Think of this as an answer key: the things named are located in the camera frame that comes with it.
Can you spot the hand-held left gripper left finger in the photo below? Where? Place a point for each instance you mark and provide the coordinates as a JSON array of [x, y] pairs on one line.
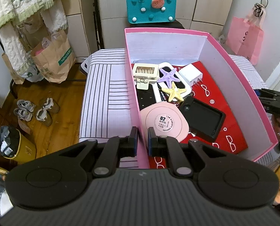
[[132, 143]]

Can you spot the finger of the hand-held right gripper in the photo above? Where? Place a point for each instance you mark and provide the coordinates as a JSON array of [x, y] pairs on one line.
[[269, 93]]

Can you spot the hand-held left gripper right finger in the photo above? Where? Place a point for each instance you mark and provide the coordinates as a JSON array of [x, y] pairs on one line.
[[151, 143]]

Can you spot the pink round compact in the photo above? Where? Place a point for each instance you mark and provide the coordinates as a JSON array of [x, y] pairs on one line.
[[154, 117]]

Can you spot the black device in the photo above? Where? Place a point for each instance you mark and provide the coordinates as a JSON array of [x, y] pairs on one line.
[[144, 97]]

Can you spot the black rectangular case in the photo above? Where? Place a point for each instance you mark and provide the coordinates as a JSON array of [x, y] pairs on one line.
[[201, 117]]

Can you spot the yellow starfish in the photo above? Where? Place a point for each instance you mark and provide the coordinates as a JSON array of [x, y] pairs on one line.
[[174, 91]]

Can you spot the cream clip holder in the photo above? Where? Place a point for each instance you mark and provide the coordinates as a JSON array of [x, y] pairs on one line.
[[144, 77]]

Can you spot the purple starfish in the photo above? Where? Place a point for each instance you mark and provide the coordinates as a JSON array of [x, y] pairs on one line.
[[167, 76]]

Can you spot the white charger plug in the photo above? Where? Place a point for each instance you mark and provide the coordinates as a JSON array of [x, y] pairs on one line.
[[189, 74]]

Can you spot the pink cardboard box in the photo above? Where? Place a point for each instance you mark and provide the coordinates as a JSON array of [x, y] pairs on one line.
[[165, 44]]

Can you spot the red cloth with glasses print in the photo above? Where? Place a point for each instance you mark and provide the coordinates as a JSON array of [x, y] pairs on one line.
[[222, 108]]

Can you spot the striped tablecloth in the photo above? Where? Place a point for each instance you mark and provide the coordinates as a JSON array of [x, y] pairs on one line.
[[102, 98]]

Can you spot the pink shopping bag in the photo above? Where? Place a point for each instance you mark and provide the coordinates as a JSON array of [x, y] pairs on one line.
[[243, 40]]

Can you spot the yellow bin with black bag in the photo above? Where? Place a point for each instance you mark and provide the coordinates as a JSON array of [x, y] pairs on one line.
[[24, 150]]

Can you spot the beige wardrobe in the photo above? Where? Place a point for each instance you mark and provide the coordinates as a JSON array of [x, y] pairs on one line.
[[201, 4]]

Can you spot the black suitcase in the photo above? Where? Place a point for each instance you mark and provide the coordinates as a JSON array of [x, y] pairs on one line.
[[180, 24]]

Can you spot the brown paper bag green label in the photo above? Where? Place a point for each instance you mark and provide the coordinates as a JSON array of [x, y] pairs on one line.
[[52, 58]]

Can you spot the white printed plastic bag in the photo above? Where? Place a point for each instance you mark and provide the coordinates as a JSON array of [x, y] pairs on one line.
[[32, 74]]

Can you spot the beige tall cabinet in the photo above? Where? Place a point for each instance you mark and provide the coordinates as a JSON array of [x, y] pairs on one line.
[[76, 28]]

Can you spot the black clothes rack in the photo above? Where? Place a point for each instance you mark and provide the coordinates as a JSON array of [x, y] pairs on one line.
[[12, 89]]

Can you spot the teal felt handbag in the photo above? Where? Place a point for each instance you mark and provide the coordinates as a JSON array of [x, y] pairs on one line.
[[142, 11]]

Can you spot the plain brown paper bag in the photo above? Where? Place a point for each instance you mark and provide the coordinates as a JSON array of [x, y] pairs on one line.
[[10, 70]]

